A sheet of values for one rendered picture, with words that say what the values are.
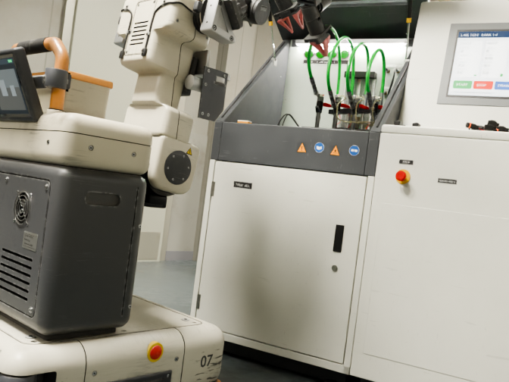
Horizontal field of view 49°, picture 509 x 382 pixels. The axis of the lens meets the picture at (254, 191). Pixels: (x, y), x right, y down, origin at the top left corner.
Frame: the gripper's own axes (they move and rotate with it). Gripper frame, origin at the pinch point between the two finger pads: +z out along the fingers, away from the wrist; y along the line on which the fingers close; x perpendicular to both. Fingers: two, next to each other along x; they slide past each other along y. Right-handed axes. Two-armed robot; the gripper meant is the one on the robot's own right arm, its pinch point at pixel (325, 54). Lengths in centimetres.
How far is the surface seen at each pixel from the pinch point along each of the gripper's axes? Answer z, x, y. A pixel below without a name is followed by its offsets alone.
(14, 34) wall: -23, 243, 13
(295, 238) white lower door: 51, 5, -48
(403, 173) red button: 35, -33, -23
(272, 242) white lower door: 52, 14, -51
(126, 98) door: 55, 237, 57
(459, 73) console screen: 28, -34, 30
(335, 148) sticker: 27.9, -6.2, -20.4
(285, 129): 20.2, 14.2, -20.0
